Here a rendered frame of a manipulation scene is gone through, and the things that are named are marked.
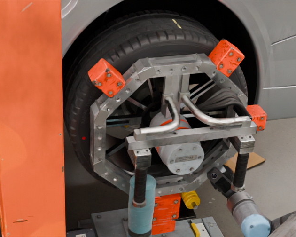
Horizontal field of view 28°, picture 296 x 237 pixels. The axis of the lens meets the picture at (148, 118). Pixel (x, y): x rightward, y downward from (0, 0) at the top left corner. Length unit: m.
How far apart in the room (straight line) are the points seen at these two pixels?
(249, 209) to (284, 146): 1.57
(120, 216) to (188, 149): 0.81
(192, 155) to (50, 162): 0.58
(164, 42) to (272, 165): 1.65
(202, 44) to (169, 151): 0.38
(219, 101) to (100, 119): 0.38
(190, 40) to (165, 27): 0.09
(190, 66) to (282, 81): 0.50
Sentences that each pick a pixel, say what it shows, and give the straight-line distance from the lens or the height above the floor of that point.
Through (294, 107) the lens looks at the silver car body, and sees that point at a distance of 2.39.
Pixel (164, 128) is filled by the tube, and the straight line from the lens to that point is 1.75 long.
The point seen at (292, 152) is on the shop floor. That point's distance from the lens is 3.55.
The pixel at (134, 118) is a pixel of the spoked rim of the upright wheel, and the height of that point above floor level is 0.86.
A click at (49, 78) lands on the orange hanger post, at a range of 1.35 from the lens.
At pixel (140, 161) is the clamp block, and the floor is 0.93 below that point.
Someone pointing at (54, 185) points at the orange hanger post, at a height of 1.01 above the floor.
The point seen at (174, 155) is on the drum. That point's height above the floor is 0.87.
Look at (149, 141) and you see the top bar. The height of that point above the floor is 0.97.
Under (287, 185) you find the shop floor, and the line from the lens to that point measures 3.29.
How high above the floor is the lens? 1.98
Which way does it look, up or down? 33 degrees down
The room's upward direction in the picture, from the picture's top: 4 degrees clockwise
